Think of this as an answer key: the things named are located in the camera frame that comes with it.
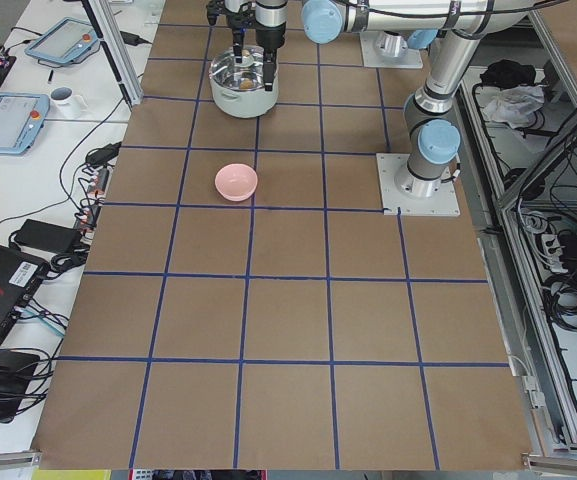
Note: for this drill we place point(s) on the black power adapter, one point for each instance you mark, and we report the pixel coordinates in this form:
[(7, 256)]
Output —
[(45, 237)]

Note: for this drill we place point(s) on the white mug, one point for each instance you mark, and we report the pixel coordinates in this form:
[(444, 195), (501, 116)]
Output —
[(71, 105)]

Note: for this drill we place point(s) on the blue teach pendant far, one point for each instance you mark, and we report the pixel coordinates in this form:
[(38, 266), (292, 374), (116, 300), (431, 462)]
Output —
[(68, 42)]

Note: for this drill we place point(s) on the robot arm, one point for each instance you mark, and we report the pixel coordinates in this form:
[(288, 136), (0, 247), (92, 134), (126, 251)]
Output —
[(435, 141), (322, 22)]

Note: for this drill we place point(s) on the pink bowl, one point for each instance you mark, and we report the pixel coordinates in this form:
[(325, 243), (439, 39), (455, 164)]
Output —
[(236, 182)]

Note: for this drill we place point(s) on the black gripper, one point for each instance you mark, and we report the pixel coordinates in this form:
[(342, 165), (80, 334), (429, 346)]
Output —
[(269, 36), (237, 37)]

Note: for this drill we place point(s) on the glass pot lid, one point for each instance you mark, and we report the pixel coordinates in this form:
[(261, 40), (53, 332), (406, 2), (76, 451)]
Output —
[(226, 74)]

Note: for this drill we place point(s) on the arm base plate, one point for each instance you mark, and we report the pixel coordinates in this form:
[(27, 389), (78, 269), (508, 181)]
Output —
[(406, 195), (387, 50)]

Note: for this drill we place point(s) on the blue teach pendant near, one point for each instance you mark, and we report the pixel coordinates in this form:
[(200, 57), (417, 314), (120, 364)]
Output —
[(22, 116)]

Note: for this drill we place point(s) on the blue teach pendant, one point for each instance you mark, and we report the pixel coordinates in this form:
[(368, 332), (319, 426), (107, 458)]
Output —
[(22, 116), (68, 42)]

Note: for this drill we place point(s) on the aluminium frame post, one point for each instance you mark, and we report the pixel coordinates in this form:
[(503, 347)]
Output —
[(104, 24)]

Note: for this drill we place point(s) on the mint green cooking pot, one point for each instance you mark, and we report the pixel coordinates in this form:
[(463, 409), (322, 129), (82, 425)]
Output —
[(247, 104)]

